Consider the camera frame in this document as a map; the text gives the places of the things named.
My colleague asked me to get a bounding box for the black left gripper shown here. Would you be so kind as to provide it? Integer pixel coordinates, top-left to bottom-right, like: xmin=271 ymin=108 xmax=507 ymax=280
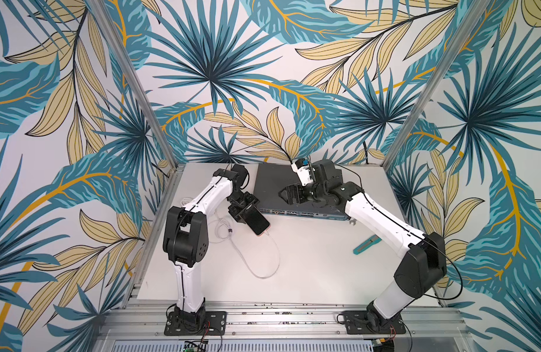
xmin=227 ymin=189 xmax=262 ymax=223

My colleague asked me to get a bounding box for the black phone pink case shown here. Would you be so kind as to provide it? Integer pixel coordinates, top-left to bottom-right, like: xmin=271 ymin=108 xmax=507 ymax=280
xmin=242 ymin=206 xmax=270 ymax=236

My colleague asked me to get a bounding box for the white charging cable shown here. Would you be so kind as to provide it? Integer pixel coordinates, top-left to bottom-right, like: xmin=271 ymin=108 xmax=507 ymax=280
xmin=208 ymin=217 xmax=282 ymax=280

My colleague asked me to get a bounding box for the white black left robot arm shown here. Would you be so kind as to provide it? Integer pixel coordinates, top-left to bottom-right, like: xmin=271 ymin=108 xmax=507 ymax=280
xmin=163 ymin=164 xmax=270 ymax=334

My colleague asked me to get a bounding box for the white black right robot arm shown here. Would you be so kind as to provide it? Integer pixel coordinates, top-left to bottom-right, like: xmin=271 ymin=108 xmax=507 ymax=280
xmin=279 ymin=182 xmax=449 ymax=332

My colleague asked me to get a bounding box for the grey blue network switch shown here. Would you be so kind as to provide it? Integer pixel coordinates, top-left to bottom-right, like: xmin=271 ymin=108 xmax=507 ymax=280
xmin=254 ymin=164 xmax=349 ymax=221

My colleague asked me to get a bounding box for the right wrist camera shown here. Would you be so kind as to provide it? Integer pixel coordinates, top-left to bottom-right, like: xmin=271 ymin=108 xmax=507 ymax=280
xmin=291 ymin=158 xmax=343 ymax=187

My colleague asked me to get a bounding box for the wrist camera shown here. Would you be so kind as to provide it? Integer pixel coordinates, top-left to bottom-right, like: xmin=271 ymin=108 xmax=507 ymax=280
xmin=231 ymin=164 xmax=250 ymax=191
xmin=291 ymin=158 xmax=343 ymax=187

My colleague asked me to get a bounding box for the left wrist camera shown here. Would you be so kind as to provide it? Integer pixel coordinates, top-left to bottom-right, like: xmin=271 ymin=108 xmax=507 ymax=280
xmin=231 ymin=164 xmax=250 ymax=191

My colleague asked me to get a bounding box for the left aluminium frame post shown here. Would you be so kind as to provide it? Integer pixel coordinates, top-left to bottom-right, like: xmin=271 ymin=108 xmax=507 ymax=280
xmin=87 ymin=0 xmax=179 ymax=172

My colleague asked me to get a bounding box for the aluminium frame post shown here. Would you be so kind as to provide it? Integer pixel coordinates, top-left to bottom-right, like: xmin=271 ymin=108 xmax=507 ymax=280
xmin=87 ymin=0 xmax=179 ymax=172
xmin=381 ymin=1 xmax=490 ymax=171

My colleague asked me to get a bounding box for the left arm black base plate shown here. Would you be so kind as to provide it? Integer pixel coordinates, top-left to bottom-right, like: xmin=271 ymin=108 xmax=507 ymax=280
xmin=163 ymin=311 xmax=227 ymax=337

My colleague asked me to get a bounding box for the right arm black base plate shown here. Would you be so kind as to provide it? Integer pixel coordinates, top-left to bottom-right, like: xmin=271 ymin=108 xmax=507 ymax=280
xmin=341 ymin=310 xmax=406 ymax=335

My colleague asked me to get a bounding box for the aluminium front rail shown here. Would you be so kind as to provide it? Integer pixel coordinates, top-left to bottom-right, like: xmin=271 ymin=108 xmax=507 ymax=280
xmin=98 ymin=300 xmax=471 ymax=341

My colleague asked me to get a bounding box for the right aluminium frame post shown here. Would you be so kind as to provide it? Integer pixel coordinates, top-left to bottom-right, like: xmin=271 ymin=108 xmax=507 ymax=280
xmin=381 ymin=1 xmax=490 ymax=171

